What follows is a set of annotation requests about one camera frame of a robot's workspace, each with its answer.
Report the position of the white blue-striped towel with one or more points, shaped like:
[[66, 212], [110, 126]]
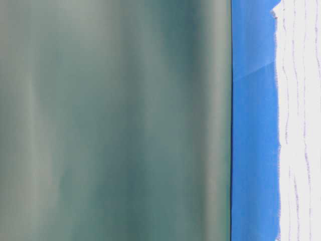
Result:
[[297, 65]]

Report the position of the blurred grey-green foreground surface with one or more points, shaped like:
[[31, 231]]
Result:
[[115, 120]]

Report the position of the blue table cloth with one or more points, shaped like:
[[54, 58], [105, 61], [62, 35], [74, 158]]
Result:
[[254, 192]]

